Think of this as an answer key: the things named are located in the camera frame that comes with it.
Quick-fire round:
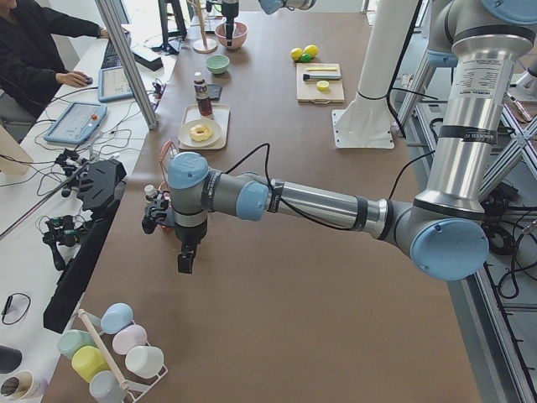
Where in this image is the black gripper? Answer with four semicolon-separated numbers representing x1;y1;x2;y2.
222;0;239;47
142;200;207;275

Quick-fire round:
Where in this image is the tea bottle white cap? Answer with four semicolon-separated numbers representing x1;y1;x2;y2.
194;71;213;118

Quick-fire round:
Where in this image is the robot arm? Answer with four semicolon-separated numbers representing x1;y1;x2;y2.
221;0;316;46
142;1;536;281

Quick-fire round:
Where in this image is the right tea bottle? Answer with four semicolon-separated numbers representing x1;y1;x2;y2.
143;184;159;203

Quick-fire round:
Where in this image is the person hand on mouse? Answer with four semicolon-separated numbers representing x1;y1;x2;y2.
55;71;88;87

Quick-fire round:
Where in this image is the pink bowl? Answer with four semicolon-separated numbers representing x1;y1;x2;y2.
214;21;248;50

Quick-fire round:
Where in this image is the wooden mug tree stand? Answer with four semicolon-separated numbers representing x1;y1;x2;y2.
186;0;218;54

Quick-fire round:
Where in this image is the mint green bowl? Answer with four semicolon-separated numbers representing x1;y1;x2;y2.
205;55;230;75

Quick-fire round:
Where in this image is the grey folded cloth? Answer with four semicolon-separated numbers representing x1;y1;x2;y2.
207;83;222;101

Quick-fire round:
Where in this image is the lower whole lemon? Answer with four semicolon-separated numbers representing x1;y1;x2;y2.
290;48;304;61

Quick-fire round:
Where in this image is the whole lemon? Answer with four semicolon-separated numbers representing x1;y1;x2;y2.
304;44;319;59
290;48;304;61

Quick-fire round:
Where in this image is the green lime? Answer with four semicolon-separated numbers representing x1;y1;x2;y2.
299;53;313;63

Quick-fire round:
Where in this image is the blue plastic cup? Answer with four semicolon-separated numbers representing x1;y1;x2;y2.
101;302;133;334

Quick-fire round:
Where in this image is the upper whole lemon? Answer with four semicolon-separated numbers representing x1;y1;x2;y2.
304;44;319;59

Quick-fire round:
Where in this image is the pink plastic cup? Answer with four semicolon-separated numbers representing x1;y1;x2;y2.
112;324;148;355

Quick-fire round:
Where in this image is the yellow plastic knife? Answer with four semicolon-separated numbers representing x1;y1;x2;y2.
306;66;337;71

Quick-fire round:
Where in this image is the steel muddler cylinder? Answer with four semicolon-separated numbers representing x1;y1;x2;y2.
302;73;341;81

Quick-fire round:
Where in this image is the bamboo cutting board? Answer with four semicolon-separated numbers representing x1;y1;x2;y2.
296;62;345;103

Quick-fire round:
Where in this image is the white plastic cup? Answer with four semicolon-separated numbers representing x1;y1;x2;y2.
125;345;164;379

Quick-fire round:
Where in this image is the half lemon slice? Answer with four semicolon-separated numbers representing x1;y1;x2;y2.
316;81;330;92

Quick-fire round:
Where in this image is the white round plate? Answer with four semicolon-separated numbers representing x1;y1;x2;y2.
179;118;222;147

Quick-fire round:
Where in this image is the black keyboard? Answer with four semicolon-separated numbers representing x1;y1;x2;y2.
101;40;122;70

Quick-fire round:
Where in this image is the blue teach pendant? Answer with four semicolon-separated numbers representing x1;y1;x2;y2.
44;102;107;145
97;66;133;103

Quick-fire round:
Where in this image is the yellow plastic cup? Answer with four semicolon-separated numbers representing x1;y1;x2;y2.
70;346;110;383

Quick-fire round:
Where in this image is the green plastic cup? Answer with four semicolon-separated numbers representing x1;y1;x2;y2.
57;329;96;359

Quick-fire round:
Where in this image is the grey plastic cup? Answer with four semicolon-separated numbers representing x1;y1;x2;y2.
89;370;127;403

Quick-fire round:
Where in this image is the seated person black jacket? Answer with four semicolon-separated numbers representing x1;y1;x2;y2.
1;1;109;118

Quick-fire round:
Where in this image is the aluminium frame post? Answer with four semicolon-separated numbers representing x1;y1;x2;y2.
95;0;159;129

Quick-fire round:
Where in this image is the glazed ring donut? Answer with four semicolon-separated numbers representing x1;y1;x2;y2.
189;124;213;143

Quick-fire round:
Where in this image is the copper wire bottle rack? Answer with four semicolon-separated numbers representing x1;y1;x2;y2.
155;140;178;207

